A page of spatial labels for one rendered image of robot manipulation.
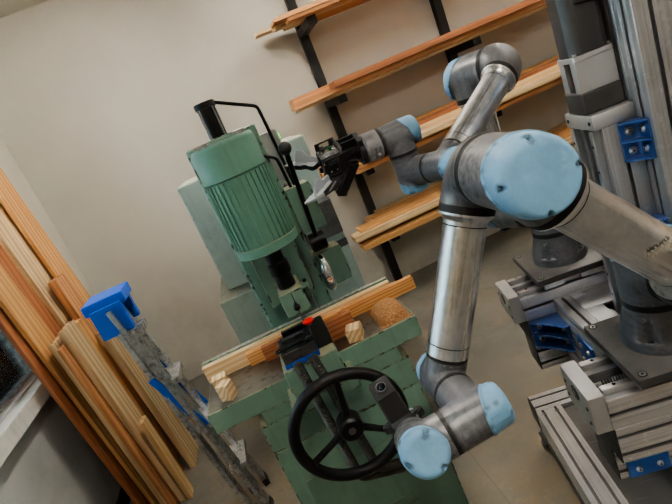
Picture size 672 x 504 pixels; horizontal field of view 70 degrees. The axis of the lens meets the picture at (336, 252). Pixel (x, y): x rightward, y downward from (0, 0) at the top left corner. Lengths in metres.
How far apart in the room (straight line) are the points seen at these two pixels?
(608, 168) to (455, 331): 0.56
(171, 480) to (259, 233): 1.75
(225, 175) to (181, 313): 2.63
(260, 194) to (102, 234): 2.56
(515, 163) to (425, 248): 3.32
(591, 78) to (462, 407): 0.75
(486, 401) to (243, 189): 0.76
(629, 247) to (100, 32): 3.37
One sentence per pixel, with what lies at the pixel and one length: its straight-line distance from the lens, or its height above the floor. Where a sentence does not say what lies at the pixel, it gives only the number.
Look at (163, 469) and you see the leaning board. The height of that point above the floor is 0.21.
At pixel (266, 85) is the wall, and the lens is 3.60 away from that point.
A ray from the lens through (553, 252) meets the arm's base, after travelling 1.52.
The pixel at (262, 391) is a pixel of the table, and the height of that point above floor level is 0.89.
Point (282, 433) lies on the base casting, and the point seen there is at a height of 0.76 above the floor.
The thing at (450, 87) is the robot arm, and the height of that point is 1.39.
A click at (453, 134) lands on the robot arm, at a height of 1.31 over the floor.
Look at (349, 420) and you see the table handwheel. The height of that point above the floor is 0.84.
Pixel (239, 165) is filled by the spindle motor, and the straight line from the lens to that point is 1.23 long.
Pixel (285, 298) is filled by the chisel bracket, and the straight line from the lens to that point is 1.33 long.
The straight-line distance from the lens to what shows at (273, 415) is 1.34.
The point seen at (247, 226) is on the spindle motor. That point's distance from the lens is 1.25.
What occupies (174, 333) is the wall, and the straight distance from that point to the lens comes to 3.84.
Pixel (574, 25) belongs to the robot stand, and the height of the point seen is 1.44.
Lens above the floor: 1.49
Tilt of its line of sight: 16 degrees down
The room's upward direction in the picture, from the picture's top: 23 degrees counter-clockwise
